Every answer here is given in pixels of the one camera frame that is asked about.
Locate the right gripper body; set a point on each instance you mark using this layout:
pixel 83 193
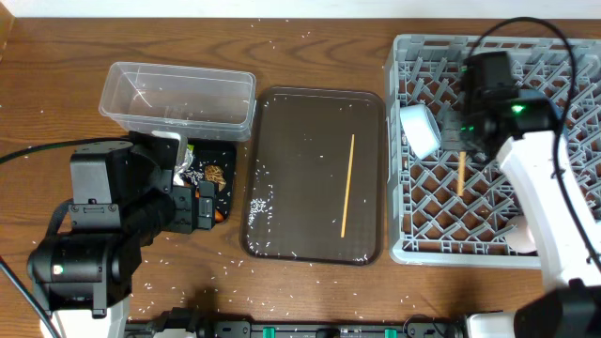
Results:
pixel 456 137

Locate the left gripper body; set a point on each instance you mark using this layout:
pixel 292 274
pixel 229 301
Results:
pixel 189 209

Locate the wooden chopstick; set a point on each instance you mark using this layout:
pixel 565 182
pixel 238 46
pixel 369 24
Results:
pixel 461 173
pixel 348 184

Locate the orange carrot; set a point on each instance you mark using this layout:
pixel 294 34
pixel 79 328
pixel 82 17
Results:
pixel 218 216

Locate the yellow green snack wrapper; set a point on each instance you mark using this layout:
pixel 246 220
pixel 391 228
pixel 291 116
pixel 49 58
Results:
pixel 183 162

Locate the light blue rice bowl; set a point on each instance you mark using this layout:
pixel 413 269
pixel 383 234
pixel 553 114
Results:
pixel 421 129

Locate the brown food scrap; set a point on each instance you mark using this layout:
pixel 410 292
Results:
pixel 215 174

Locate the pink cup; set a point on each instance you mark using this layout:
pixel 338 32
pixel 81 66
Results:
pixel 520 237

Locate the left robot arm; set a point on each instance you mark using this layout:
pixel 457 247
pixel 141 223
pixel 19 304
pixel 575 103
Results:
pixel 124 194

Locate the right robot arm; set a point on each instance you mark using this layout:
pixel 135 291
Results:
pixel 522 130

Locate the grey dishwasher rack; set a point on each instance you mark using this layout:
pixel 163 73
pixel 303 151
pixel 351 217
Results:
pixel 431 221

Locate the white rice pile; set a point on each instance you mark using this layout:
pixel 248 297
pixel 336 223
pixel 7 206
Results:
pixel 193 176

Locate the black plastic tray bin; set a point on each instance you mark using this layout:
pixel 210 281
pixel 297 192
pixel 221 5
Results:
pixel 224 154

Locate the clear plastic container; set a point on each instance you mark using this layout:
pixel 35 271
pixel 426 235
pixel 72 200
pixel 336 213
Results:
pixel 197 103

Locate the brown serving tray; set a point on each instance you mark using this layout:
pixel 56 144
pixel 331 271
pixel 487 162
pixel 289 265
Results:
pixel 295 191

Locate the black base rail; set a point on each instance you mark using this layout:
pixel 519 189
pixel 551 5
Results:
pixel 180 322

